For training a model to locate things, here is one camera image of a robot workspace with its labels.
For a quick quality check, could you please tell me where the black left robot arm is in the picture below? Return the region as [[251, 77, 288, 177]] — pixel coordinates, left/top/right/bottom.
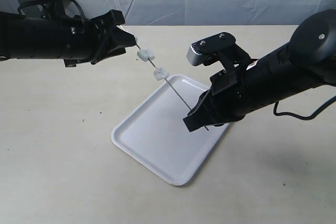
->
[[1, 10, 137, 67]]

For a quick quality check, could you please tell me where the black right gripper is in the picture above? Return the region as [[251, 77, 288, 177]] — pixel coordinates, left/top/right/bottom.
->
[[183, 48, 252, 132]]

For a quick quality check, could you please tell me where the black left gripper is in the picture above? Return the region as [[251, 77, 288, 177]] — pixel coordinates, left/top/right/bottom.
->
[[62, 10, 137, 67]]

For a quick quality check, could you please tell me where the white marshmallow piece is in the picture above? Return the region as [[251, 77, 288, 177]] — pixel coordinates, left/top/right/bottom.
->
[[137, 49, 155, 62], [154, 68, 170, 81]]

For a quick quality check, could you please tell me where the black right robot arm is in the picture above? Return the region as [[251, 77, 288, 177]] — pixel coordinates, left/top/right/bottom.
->
[[183, 9, 335, 132]]

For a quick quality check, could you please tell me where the white rectangular plastic tray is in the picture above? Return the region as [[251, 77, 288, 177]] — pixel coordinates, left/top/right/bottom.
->
[[111, 74, 228, 186]]

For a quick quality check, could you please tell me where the thin metal skewer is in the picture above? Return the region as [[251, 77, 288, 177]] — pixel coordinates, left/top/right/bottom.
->
[[135, 42, 210, 132]]

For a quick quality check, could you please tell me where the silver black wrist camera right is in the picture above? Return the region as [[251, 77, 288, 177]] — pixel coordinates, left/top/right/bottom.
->
[[186, 32, 236, 66]]

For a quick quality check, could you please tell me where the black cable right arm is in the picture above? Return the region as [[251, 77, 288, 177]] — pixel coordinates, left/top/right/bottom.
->
[[272, 94, 336, 120]]

